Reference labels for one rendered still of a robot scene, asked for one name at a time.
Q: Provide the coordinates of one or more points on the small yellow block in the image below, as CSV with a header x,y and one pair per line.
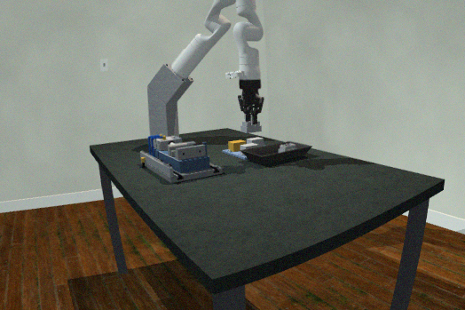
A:
x,y
235,145

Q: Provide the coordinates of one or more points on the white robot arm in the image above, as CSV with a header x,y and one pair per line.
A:
x,y
217,24

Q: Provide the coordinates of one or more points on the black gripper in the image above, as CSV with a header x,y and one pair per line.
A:
x,y
250,97

